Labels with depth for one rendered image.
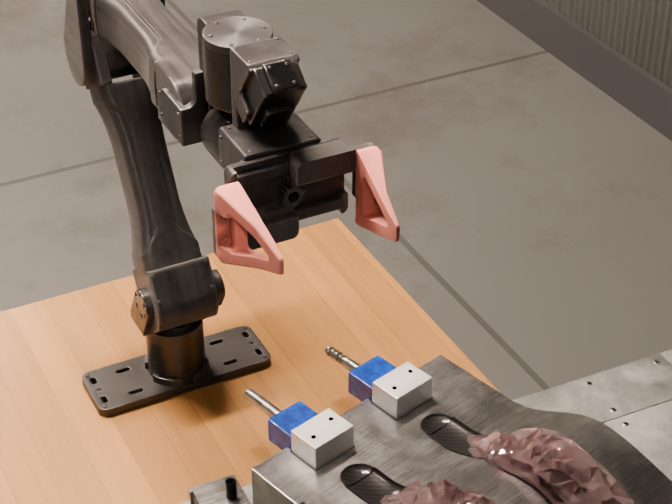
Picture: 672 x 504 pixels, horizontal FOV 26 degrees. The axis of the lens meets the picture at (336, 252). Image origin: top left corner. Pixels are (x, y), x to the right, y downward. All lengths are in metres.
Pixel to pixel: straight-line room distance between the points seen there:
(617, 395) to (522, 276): 1.57
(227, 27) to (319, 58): 2.83
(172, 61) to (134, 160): 0.22
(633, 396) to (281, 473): 0.42
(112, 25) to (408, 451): 0.50
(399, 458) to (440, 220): 1.93
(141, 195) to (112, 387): 0.23
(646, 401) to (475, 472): 0.29
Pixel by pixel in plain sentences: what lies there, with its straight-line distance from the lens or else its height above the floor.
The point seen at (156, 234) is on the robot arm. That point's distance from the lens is 1.49.
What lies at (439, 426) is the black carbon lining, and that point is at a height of 0.85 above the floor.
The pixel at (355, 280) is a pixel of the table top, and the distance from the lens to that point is 1.75.
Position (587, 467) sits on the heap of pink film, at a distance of 1.35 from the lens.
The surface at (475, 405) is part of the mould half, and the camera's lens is 1.48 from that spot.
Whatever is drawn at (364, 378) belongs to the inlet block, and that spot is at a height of 0.87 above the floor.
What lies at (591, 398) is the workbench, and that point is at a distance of 1.59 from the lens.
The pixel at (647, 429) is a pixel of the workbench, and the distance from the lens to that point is 1.57.
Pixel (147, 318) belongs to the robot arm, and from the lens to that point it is 1.51.
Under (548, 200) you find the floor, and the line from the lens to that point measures 3.42.
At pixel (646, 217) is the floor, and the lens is 3.39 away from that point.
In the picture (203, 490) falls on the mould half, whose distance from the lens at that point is 1.34.
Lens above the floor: 1.81
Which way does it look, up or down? 34 degrees down
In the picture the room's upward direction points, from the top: straight up
